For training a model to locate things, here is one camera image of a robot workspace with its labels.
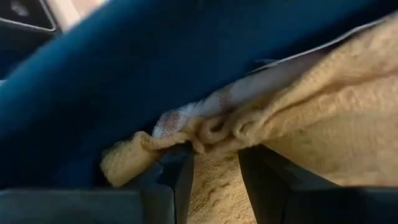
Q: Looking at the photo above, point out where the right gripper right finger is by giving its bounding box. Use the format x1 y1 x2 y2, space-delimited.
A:
238 145 340 224

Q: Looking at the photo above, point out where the mustard yellow towel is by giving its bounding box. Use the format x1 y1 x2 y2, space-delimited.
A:
99 12 398 224

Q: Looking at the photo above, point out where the white red-checked towel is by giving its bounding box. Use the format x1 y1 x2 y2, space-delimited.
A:
152 18 398 139

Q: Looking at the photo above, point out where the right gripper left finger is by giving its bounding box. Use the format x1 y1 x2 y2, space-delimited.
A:
136 143 196 224

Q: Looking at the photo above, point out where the navy and white fabric bin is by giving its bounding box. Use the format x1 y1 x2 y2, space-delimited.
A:
0 0 398 190

